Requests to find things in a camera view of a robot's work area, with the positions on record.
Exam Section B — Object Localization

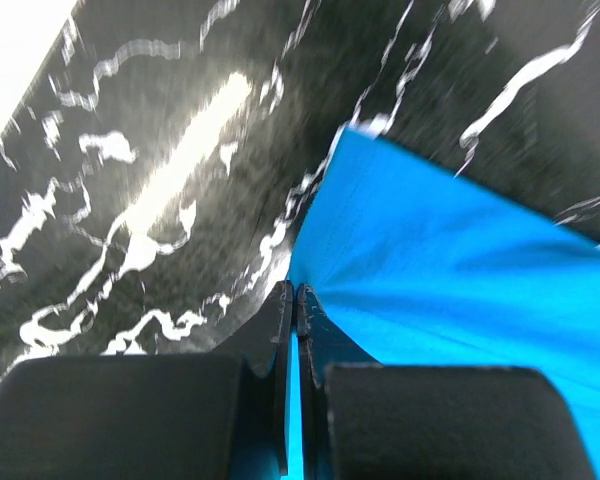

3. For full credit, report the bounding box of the black marble pattern mat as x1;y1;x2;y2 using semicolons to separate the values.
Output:
0;1;600;381

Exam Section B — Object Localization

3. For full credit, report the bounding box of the blue t shirt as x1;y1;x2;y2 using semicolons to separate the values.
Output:
287;128;600;477

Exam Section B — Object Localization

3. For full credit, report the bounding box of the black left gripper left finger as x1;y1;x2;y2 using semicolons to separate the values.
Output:
0;281;293;479

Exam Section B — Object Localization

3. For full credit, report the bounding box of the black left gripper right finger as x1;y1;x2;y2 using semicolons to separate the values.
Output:
296;285;595;479

